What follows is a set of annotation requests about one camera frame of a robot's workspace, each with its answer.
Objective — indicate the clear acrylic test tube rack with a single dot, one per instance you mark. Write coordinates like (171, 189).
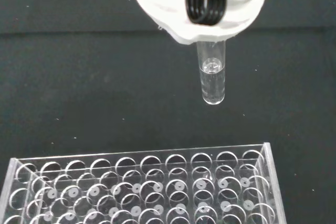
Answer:
(147, 190)

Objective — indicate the black bench cloth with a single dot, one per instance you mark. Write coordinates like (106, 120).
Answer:
(78, 77)

